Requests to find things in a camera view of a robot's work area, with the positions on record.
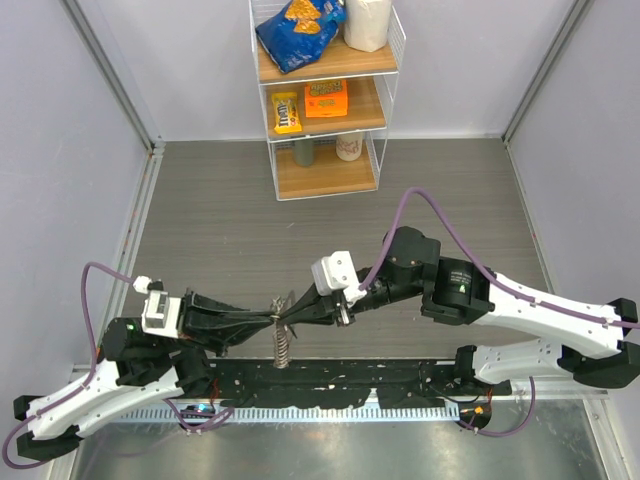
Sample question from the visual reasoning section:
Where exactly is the white wire shelf unit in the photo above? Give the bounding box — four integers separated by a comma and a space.
251, 11, 406, 201

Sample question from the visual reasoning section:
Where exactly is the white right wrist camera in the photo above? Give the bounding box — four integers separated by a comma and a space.
311, 251, 367, 307

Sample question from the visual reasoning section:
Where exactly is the white paper towel roll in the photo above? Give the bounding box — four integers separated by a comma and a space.
344, 0, 392, 53

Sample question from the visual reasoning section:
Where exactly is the orange candy box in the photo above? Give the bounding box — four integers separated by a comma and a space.
304, 79, 349, 118

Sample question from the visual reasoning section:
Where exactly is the white printed cup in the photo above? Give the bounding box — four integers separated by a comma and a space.
335, 132, 364, 162

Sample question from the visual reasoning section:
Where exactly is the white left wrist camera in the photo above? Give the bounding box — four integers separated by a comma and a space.
132, 276, 181, 339

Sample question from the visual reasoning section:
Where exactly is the blue chips bag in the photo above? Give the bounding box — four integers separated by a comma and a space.
255, 1, 347, 74

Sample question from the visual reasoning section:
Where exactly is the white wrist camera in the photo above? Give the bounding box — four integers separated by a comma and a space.
132, 276, 181, 339
311, 251, 367, 307

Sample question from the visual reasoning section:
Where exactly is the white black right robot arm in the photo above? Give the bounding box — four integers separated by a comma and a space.
278, 226, 639, 394

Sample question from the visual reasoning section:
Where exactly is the metal key organizer with rings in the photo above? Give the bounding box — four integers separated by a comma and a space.
271, 291, 296, 369

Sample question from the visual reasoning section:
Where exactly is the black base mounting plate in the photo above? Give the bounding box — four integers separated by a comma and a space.
199, 359, 512, 409

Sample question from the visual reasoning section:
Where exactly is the yellow candy bag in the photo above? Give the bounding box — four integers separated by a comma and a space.
271, 92, 302, 135

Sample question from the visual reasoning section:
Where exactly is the white slotted cable duct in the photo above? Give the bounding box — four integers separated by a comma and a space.
111, 401, 460, 424

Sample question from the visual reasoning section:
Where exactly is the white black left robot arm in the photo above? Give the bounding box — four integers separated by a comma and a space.
14, 290, 275, 465

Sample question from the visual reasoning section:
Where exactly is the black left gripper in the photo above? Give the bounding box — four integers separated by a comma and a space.
157, 284, 277, 356

